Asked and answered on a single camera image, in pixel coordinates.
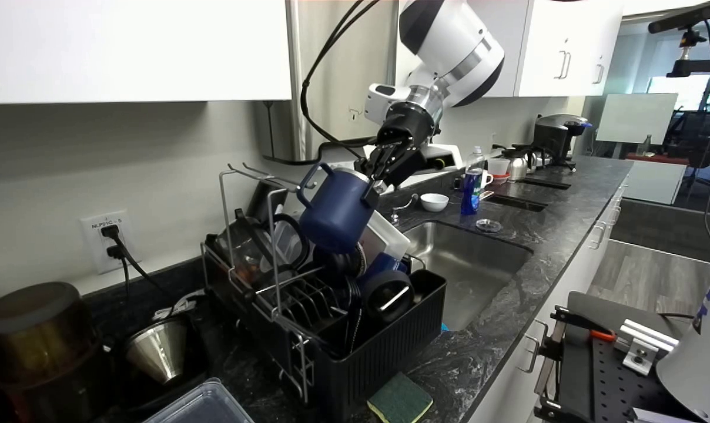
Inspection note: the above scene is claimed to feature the orange handled tool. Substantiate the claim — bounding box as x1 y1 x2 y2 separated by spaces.
550 305 618 343

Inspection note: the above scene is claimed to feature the black mug in rack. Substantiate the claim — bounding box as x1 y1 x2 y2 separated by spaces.
359 253 412 323

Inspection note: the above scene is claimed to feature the white bowl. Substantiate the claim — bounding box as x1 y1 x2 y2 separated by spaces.
417 194 448 212

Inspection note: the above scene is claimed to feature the silver aluminium bracket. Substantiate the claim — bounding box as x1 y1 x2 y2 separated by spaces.
614 320 680 376

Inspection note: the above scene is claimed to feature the white wall outlet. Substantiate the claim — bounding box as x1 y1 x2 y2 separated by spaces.
79 209 129 272

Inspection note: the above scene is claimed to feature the blue dish soap bottle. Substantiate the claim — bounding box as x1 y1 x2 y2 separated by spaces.
460 175 480 217

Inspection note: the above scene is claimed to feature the black power cord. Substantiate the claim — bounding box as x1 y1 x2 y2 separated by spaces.
98 223 168 292

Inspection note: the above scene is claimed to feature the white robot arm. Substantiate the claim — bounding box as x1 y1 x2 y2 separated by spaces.
356 0 504 185

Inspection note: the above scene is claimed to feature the black dish rack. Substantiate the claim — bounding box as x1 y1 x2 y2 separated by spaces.
202 167 444 420

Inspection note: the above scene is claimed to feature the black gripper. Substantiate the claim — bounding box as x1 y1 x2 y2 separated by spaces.
368 107 436 183

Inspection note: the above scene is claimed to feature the steel cone coffee dripper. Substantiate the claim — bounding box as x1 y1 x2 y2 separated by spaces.
125 320 188 385

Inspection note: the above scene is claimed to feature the green yellow sponge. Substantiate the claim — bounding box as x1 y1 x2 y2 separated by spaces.
367 375 432 423

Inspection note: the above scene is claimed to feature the stainless steel sink basin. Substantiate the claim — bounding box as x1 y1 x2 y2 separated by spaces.
407 221 531 331

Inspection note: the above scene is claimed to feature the dark blue steel mug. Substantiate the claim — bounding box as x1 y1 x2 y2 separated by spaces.
295 163 373 253

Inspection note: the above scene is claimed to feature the clear plastic container lid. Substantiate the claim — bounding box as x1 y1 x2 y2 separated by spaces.
142 378 253 423

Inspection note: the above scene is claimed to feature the white upper cabinet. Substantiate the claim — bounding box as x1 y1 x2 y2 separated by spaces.
0 0 290 104

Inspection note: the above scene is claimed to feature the steel paper towel dispenser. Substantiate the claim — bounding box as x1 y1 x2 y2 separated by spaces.
255 0 400 164

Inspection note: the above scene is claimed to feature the brown metal pot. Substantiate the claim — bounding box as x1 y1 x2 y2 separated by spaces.
0 282 112 423

